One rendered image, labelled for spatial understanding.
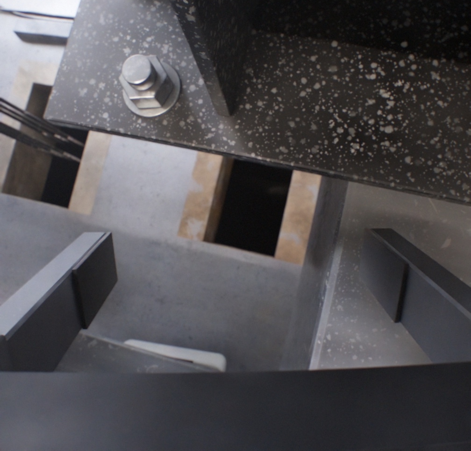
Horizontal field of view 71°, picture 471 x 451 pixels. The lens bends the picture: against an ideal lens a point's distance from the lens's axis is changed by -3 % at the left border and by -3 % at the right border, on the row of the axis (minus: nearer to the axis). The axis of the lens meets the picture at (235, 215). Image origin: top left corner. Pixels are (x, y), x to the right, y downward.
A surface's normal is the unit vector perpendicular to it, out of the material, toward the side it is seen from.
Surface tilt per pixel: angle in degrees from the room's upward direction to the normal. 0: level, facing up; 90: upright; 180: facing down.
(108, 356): 0
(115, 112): 0
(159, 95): 90
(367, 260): 83
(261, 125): 0
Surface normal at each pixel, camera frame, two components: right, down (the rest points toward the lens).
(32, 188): 0.97, 0.22
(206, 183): -0.11, -0.11
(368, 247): -1.00, 0.01
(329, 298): -0.48, -0.18
